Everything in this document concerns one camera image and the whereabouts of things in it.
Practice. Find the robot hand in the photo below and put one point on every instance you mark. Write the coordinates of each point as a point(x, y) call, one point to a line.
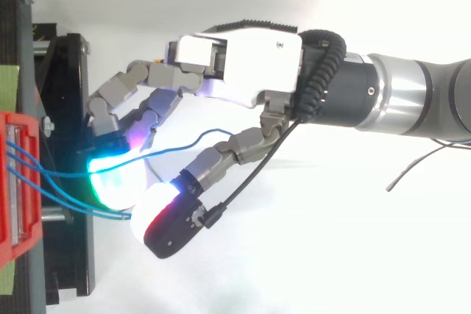
point(254, 64)

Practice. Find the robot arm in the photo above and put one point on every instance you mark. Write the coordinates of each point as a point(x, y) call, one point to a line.
point(397, 89)

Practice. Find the black stand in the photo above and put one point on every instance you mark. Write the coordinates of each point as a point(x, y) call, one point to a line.
point(70, 108)

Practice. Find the red bin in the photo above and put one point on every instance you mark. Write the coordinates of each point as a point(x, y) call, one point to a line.
point(31, 126)

